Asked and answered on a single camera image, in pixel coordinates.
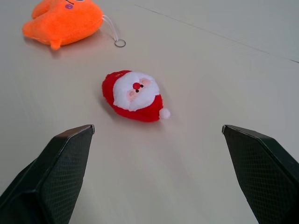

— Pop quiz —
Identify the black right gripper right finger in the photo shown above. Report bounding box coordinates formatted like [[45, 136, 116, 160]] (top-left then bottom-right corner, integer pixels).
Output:
[[221, 124, 299, 224]]

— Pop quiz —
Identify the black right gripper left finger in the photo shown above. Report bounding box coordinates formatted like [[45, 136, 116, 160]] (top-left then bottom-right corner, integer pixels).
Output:
[[0, 124, 95, 224]]

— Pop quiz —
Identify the orange plush toy with ring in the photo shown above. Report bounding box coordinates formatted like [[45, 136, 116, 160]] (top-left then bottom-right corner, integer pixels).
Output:
[[22, 0, 126, 50]]

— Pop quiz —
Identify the red Santa plush toy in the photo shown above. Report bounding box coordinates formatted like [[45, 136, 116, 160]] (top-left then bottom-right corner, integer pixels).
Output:
[[101, 70, 171, 123]]

